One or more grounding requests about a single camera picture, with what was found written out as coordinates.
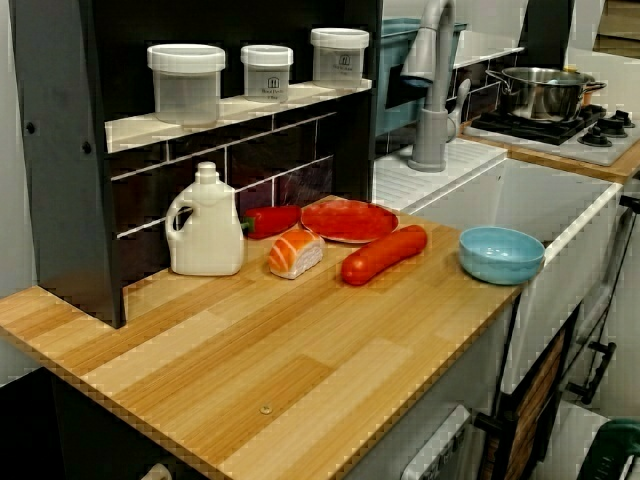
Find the black stove knob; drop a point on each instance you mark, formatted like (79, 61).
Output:
(616, 125)
(598, 136)

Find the medium clear lidded jar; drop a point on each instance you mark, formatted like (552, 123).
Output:
(340, 55)

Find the red round plate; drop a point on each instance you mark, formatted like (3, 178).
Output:
(350, 222)

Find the dark shelf unit with tiles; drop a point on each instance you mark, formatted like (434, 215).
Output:
(65, 150)

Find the white sink basin unit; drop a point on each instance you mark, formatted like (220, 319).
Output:
(550, 210)

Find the teal plastic bin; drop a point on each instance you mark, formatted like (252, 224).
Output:
(392, 75)

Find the green clamp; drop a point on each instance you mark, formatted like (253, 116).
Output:
(620, 450)

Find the grey toy faucet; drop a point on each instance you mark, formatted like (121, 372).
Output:
(434, 125)

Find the large clear lidded jar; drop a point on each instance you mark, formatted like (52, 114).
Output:
(185, 85)

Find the red toy pepper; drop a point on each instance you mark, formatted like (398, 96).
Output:
(272, 221)

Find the small clear lidded jar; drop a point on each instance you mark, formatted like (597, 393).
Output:
(267, 75)

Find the orange red toy sausage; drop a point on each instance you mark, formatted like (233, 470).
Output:
(385, 255)

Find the toy salmon sushi piece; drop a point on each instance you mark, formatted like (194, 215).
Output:
(295, 252)

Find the grey toy stove top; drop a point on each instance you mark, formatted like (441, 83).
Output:
(540, 132)

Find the light blue bowl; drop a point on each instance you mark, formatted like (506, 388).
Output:
(500, 265)

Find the white appliance button panel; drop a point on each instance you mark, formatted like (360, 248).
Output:
(440, 450)

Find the white detergent bottle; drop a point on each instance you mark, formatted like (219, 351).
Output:
(210, 240)

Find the steel cooking pot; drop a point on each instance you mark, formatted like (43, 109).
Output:
(540, 97)

